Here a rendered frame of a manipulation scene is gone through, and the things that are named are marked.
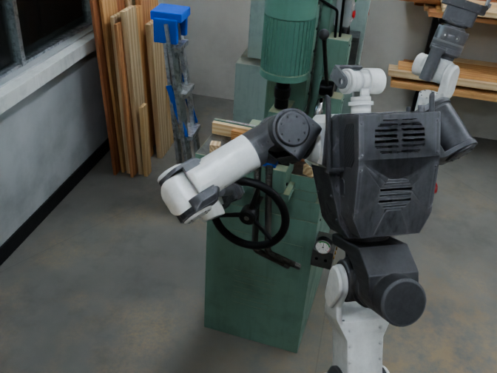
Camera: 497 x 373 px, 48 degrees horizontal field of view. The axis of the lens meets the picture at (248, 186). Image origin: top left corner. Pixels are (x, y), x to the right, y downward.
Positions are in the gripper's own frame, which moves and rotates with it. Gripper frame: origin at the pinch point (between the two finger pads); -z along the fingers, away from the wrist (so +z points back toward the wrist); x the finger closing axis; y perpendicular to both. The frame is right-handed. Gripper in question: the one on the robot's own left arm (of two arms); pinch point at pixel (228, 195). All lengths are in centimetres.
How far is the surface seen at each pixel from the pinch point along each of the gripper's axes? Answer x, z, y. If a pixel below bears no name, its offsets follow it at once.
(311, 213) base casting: 19.3, -30.5, -15.1
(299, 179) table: 20.6, -23.8, -2.2
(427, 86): 98, -221, 37
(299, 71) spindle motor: 34.6, -14.9, 31.9
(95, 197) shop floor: -114, -131, 38
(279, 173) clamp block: 16.4, -12.3, 1.5
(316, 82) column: 38, -42, 32
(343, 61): 50, -36, 34
